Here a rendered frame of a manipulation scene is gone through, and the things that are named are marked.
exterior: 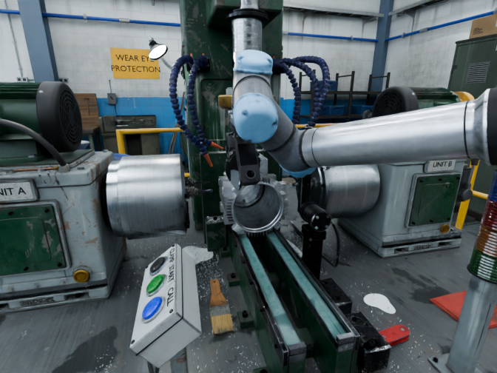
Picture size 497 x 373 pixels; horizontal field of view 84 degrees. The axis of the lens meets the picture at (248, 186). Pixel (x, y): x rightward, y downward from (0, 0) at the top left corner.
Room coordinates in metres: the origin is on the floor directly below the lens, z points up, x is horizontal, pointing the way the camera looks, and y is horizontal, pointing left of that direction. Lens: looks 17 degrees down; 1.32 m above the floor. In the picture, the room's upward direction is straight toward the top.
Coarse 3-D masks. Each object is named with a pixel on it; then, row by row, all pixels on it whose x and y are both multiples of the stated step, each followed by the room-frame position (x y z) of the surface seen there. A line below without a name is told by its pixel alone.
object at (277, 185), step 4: (224, 172) 0.93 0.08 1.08; (272, 184) 0.79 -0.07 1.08; (276, 184) 0.78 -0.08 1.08; (280, 184) 0.78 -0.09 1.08; (232, 188) 0.76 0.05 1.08; (276, 188) 0.77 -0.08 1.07; (280, 188) 0.78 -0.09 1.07; (236, 192) 0.75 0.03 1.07; (236, 224) 0.75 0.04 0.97; (276, 224) 0.78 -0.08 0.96; (280, 224) 0.78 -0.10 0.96; (232, 228) 0.75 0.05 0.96; (236, 228) 0.75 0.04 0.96; (240, 228) 0.75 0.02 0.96; (276, 228) 0.78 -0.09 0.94
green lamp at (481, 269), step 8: (472, 256) 0.44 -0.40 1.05; (480, 256) 0.41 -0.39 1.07; (488, 256) 0.40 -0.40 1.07; (472, 264) 0.43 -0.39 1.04; (480, 264) 0.41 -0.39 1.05; (488, 264) 0.40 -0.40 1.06; (496, 264) 0.40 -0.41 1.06; (480, 272) 0.41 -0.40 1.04; (488, 272) 0.40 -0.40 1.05; (496, 272) 0.39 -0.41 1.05; (496, 280) 0.39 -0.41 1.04
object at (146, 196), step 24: (120, 168) 0.72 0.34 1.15; (144, 168) 0.73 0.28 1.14; (168, 168) 0.74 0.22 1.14; (120, 192) 0.68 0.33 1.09; (144, 192) 0.69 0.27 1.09; (168, 192) 0.70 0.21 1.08; (192, 192) 0.77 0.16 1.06; (120, 216) 0.67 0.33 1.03; (144, 216) 0.68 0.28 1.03; (168, 216) 0.69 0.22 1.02
